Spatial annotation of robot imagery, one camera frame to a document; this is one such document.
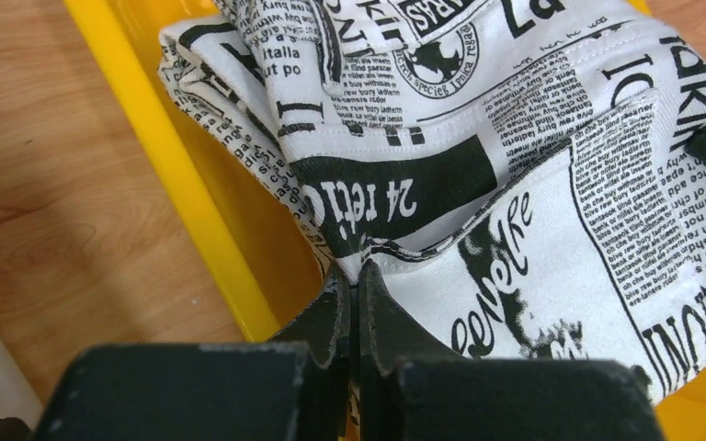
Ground newspaper print garment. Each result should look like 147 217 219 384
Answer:
159 1 706 401

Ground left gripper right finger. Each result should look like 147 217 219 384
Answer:
359 263 663 440

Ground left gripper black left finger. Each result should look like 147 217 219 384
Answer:
34 267 348 440

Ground yellow plastic tray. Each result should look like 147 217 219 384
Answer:
67 1 706 440

